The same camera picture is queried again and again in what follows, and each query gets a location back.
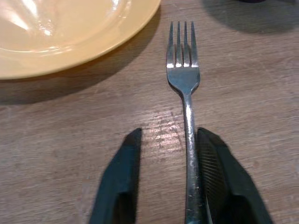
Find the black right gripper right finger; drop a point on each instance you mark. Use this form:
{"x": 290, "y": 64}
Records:
{"x": 236, "y": 184}

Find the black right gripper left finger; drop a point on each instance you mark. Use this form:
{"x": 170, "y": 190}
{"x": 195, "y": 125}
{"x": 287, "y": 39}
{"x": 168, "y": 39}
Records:
{"x": 116, "y": 177}

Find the silver metal fork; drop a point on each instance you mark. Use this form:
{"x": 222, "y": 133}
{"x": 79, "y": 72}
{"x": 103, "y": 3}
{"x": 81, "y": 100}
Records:
{"x": 190, "y": 149}

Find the yellow round plate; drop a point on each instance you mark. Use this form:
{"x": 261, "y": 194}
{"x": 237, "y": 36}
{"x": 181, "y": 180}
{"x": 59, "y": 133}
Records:
{"x": 63, "y": 32}

